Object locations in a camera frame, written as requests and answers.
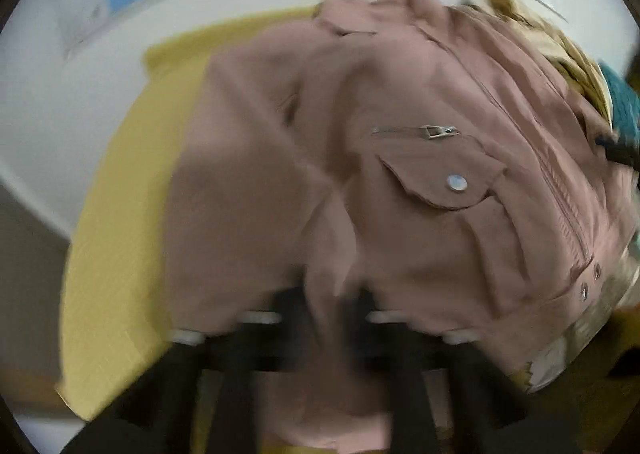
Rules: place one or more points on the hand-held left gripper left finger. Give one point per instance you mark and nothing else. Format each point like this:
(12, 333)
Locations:
(292, 314)

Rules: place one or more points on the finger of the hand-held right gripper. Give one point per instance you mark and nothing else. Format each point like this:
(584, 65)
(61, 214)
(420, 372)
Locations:
(622, 148)

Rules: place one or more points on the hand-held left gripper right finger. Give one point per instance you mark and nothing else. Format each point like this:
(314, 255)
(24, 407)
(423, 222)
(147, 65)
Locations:
(361, 319)

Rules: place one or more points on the pink jacket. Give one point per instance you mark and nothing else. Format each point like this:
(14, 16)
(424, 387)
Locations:
(350, 184)

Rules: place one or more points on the beige clothes pile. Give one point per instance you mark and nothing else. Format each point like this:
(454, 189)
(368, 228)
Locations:
(560, 51)

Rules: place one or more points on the teal knit cloth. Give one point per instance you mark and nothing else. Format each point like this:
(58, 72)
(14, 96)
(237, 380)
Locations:
(624, 96)

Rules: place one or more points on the yellow blanket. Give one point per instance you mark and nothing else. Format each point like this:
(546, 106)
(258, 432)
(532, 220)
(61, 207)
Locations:
(130, 234)

